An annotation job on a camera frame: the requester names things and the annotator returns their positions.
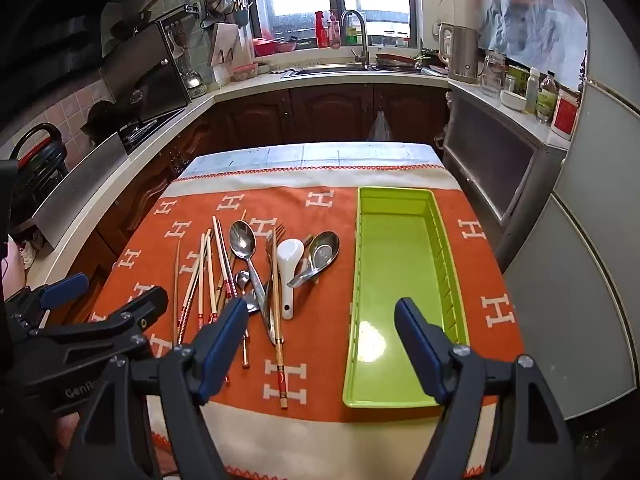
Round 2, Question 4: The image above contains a light blue table cover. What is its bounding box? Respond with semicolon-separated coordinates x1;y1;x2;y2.
180;141;445;180

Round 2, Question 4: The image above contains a steel kitchen sink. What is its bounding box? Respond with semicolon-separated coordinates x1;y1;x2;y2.
281;62;446;78

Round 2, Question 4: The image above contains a pale cutting board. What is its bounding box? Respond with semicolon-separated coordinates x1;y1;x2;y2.
207;22;256;68

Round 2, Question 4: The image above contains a green label bottle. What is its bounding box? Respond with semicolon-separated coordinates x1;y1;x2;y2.
536;72;558;122

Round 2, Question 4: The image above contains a red and black basket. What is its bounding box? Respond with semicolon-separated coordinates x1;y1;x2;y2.
10;122;69;226

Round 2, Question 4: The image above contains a red pan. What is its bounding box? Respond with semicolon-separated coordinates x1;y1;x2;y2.
375;52;426;72

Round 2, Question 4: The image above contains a wide steel soup spoon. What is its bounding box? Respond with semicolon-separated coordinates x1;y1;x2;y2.
286;231;342;289

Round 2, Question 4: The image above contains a steel kitchen faucet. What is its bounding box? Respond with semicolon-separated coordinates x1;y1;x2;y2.
340;9;371;67

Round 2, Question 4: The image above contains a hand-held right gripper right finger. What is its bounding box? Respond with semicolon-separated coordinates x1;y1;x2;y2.
394;297;593;480

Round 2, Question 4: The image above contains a thin dark bamboo chopstick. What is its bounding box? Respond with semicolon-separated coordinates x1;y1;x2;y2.
172;239;181;347

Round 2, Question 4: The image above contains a white ceramic spoon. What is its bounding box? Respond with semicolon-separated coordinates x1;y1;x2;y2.
276;238;306;321

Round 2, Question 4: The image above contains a steel ladle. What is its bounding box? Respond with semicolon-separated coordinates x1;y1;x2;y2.
167;27;187;60

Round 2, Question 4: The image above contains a grey refrigerator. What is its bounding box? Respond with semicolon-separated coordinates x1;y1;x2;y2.
500;0;640;421

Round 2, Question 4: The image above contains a red and white box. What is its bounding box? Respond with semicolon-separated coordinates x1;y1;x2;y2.
551;87;583;141

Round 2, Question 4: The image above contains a black range hood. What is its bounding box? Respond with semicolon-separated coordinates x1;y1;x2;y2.
0;0;168;76

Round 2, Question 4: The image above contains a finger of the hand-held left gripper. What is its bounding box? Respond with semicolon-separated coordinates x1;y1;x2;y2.
7;272;91;332
30;285;170;346

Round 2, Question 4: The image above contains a steel electric kettle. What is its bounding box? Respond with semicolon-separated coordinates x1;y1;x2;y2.
437;22;482;85

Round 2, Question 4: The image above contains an orange printed blanket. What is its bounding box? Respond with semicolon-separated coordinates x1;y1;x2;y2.
89;164;526;480

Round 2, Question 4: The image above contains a stainless stove side panel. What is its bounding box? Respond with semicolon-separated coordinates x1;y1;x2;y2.
31;132;128;251
102;19;193;122

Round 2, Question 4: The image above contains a green plastic tray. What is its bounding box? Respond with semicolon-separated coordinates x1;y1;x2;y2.
342;186;471;408

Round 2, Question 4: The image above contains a gas stove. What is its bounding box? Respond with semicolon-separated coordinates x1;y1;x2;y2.
117;110;188;153

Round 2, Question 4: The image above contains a white plastic bag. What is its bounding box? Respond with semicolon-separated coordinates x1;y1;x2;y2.
367;109;392;142

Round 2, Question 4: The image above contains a plastic wall sheet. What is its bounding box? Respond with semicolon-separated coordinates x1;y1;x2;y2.
480;0;588;91

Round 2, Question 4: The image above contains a grey frosted door cabinet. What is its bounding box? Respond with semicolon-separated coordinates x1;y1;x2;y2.
442;80;571;271

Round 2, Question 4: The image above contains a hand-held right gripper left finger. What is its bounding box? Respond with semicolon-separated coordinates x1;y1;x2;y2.
62;297;251;480

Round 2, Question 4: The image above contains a red basin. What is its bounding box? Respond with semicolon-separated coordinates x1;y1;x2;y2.
252;36;298;57

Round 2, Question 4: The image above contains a large steel spoon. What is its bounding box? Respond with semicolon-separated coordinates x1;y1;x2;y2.
228;220;278;347

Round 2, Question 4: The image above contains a steel fork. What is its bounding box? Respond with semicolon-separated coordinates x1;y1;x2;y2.
264;223;288;311

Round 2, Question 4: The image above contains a glass jar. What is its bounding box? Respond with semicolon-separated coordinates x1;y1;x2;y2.
481;52;506;98

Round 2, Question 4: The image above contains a clear plastic bottle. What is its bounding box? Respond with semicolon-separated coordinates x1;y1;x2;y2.
525;67;542;115

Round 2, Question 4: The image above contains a small steel spoon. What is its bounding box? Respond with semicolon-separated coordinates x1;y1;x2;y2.
234;270;261;313

